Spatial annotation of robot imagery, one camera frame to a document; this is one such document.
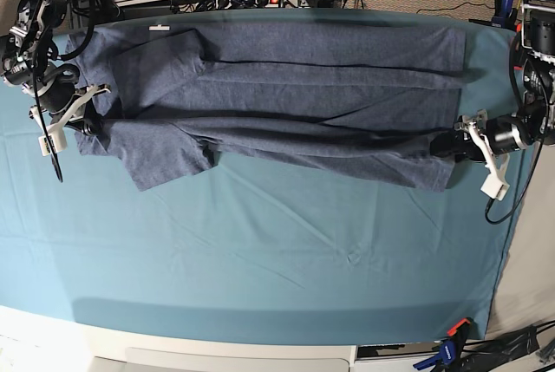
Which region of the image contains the power strip with red switch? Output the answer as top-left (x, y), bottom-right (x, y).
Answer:
top-left (215, 0), bottom-right (300, 10)

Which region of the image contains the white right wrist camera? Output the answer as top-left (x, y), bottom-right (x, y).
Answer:
top-left (38, 131), bottom-right (68, 156)

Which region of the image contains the blue-grey T-shirt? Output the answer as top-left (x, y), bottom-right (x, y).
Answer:
top-left (75, 23), bottom-right (467, 192)

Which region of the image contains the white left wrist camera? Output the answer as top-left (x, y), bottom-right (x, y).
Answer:
top-left (480, 173), bottom-right (510, 201)

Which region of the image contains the teal table cloth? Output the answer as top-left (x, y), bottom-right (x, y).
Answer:
top-left (0, 8), bottom-right (550, 346)

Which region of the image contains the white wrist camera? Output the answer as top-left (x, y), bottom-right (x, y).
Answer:
top-left (38, 131), bottom-right (68, 156)
top-left (480, 173), bottom-right (510, 201)

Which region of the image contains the blue black clamp top right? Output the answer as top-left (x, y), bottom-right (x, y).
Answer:
top-left (468, 0), bottom-right (518, 31)

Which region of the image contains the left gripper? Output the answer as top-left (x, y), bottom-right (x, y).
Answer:
top-left (429, 109), bottom-right (510, 186)

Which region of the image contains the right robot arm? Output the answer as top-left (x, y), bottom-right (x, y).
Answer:
top-left (1, 0), bottom-right (101, 136)

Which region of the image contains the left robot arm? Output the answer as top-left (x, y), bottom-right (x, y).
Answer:
top-left (430, 0), bottom-right (554, 200)

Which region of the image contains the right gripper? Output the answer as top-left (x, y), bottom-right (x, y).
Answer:
top-left (46, 84), bottom-right (111, 136)

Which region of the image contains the orange blue clamp bottom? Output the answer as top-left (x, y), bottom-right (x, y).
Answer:
top-left (413, 317), bottom-right (473, 371)

